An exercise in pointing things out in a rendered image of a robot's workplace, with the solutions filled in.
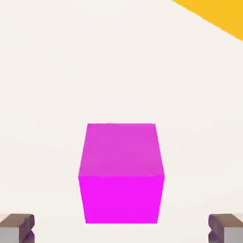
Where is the large yellow box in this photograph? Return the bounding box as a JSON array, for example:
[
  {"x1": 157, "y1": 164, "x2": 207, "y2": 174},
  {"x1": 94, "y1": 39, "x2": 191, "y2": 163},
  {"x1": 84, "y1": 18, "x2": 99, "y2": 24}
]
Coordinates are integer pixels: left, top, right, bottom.
[{"x1": 171, "y1": 0, "x2": 243, "y2": 42}]

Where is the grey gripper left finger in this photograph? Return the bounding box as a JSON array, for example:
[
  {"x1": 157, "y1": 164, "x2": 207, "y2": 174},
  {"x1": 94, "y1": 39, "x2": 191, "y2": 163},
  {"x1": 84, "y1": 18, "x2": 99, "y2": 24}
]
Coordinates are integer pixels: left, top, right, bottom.
[{"x1": 0, "y1": 214, "x2": 35, "y2": 243}]

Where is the small magenta cube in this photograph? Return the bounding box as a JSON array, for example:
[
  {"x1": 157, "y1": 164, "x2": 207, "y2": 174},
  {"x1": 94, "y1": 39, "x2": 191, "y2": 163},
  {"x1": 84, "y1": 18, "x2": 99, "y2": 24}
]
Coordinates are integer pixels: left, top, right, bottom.
[{"x1": 78, "y1": 123, "x2": 165, "y2": 224}]

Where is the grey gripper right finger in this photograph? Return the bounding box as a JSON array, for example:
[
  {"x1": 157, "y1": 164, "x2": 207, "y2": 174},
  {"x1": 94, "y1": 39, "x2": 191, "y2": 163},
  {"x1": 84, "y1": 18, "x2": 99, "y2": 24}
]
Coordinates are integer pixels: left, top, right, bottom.
[{"x1": 208, "y1": 214, "x2": 243, "y2": 243}]

